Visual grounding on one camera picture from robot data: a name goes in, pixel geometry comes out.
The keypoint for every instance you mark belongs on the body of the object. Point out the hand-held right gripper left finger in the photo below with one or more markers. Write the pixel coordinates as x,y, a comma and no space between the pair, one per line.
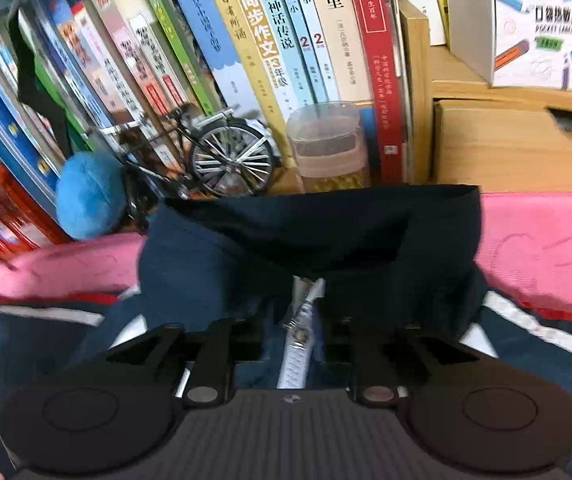
213,355

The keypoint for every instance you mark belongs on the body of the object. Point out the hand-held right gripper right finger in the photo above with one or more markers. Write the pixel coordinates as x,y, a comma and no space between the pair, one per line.
371,360

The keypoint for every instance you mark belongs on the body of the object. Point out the navy and white jacket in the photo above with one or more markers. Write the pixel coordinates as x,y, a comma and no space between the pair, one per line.
266,240

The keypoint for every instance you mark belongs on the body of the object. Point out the black model bicycle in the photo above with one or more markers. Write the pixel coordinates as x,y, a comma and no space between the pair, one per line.
231,160

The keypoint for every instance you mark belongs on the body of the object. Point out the blue plush ball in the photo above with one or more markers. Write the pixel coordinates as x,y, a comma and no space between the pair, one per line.
91,195

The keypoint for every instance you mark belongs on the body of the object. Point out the pink rabbit print blanket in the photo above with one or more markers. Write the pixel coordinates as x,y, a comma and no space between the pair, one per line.
541,245

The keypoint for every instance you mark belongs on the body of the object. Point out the clear plastic jar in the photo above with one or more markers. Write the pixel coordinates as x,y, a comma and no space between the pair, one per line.
328,150

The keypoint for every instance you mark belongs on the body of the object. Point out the wooden drawer organizer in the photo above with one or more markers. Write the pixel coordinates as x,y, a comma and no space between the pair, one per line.
496,145

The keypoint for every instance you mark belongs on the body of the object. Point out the red plastic crate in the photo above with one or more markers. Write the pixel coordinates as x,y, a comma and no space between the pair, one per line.
1,220

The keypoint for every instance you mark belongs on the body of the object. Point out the row of upright books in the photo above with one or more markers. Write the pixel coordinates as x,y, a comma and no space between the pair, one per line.
246,35

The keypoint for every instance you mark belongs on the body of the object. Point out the white label printer box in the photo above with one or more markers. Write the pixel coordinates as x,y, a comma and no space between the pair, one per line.
541,20

